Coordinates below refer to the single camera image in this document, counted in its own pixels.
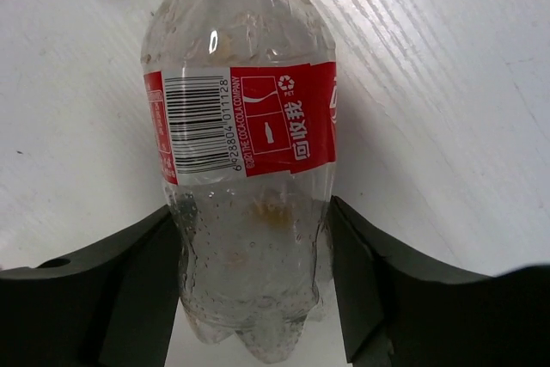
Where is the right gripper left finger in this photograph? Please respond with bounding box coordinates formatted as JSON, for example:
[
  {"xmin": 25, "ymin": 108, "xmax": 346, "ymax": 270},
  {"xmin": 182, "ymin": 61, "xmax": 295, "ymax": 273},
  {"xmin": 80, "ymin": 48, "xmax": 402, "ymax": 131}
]
[{"xmin": 1, "ymin": 207, "xmax": 181, "ymax": 366}]

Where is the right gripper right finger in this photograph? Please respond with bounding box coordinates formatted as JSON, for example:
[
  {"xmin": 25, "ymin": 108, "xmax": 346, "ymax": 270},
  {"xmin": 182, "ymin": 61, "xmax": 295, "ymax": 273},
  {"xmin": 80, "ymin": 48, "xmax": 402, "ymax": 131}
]
[{"xmin": 328, "ymin": 198, "xmax": 549, "ymax": 366}]

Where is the clear cola bottle red label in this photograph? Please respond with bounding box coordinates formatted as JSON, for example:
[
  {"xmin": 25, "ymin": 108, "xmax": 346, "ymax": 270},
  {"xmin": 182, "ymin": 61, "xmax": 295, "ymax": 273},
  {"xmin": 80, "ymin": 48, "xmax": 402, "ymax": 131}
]
[{"xmin": 141, "ymin": 0, "xmax": 337, "ymax": 364}]

